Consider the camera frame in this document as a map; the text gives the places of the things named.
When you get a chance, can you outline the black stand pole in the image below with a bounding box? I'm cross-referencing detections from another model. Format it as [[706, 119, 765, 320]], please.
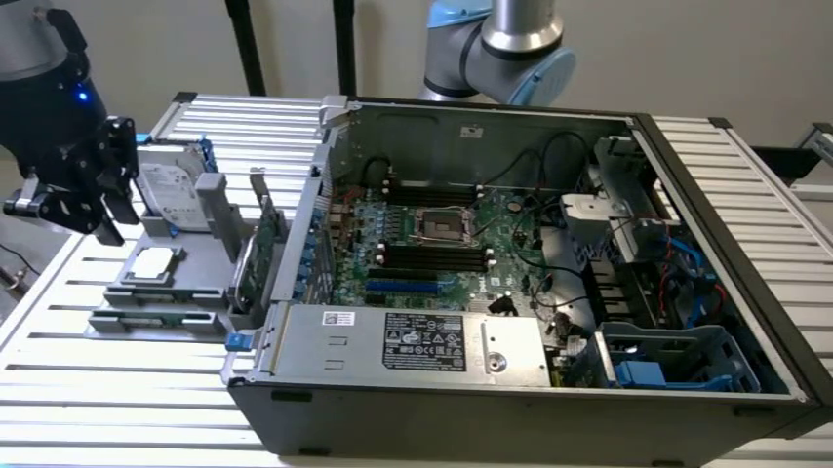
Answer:
[[224, 0, 269, 98], [331, 0, 360, 98]]

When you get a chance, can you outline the black looped wire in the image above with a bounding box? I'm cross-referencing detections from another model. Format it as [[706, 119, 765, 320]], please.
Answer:
[[484, 130, 591, 192]]

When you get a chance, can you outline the green RAM stick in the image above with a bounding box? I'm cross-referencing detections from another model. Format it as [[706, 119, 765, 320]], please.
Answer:
[[93, 311, 216, 333]]

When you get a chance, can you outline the silver hard disk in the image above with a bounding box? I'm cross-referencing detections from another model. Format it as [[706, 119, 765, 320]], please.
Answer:
[[133, 138, 217, 233]]

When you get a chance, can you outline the green graphics card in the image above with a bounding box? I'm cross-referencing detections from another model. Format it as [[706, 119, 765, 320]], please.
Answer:
[[232, 167, 288, 314]]

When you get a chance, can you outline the black open PC case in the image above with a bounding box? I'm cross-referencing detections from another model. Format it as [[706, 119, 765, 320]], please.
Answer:
[[224, 95, 833, 457]]

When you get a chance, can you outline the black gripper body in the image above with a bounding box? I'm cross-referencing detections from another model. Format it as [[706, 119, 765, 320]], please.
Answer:
[[0, 53, 111, 192]]

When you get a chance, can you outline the silver CPU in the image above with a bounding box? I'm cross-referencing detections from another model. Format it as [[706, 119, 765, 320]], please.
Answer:
[[131, 247, 188, 285]]

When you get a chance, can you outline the green motherboard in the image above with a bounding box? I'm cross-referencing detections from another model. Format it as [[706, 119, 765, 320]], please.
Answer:
[[328, 187, 587, 314]]

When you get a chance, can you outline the blue disk bay clip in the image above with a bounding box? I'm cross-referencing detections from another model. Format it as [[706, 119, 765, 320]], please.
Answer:
[[613, 360, 669, 390]]

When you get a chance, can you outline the aluminium rail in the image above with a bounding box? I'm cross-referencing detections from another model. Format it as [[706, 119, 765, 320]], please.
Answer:
[[787, 123, 833, 202]]

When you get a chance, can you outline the black cable on table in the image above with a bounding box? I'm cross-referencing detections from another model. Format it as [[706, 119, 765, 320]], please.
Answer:
[[0, 243, 41, 294]]

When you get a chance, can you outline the red wire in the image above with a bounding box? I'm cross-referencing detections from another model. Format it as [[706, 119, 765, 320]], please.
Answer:
[[651, 270, 729, 319]]

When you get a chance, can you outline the metal disk bay cage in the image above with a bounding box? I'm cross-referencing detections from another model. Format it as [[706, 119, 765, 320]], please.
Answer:
[[587, 136, 686, 265]]

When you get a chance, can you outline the grey parts rack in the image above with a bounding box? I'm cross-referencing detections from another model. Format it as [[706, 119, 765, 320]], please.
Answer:
[[83, 173, 288, 338]]

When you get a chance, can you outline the CPU socket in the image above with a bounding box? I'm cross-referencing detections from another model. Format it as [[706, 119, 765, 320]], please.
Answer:
[[411, 206, 475, 245]]

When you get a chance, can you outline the black short wire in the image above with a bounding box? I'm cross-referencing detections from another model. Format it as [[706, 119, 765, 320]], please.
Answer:
[[359, 155, 392, 187]]

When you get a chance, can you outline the blue expansion slot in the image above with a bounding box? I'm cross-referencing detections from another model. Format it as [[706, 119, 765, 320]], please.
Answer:
[[364, 278, 442, 294]]

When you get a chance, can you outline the black RAM slot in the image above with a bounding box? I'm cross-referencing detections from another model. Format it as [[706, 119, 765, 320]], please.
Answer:
[[375, 263, 491, 273], [375, 256, 491, 266], [384, 193, 484, 202], [386, 183, 484, 192], [384, 199, 484, 208], [386, 188, 484, 197], [376, 244, 491, 254], [376, 251, 491, 260]]

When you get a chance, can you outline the silver power supply unit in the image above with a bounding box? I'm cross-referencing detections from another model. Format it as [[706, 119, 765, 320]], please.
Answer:
[[267, 304, 555, 389]]

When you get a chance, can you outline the blue disk wire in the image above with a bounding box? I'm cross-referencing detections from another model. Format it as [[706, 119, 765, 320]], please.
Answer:
[[654, 232, 727, 338]]

